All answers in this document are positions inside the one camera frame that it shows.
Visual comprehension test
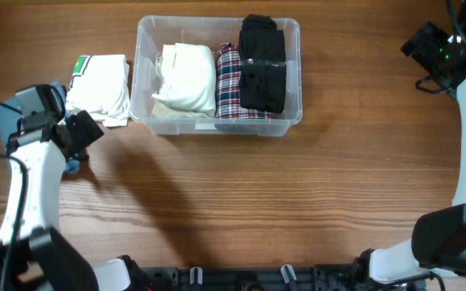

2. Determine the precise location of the white cloth green patch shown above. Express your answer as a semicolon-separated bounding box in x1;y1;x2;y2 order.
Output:
66;54;130;128

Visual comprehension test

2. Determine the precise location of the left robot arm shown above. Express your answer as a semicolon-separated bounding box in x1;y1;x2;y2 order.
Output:
0;84;150;290

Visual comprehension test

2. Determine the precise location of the black cloth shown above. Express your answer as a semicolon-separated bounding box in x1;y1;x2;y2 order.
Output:
238;15;286;114

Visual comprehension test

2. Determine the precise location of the cream cloth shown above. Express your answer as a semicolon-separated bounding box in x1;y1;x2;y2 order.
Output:
151;43;217;119

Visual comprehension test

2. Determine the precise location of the red blue plaid cloth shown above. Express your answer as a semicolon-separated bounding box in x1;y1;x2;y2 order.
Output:
215;43;272;119

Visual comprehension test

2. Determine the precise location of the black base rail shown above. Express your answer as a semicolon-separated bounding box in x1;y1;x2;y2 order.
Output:
135;264;426;291

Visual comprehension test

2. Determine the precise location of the clear plastic storage container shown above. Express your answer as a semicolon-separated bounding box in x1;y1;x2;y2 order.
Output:
129;15;303;137

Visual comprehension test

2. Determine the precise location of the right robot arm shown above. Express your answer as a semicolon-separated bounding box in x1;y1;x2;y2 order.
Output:
343;1;466;290

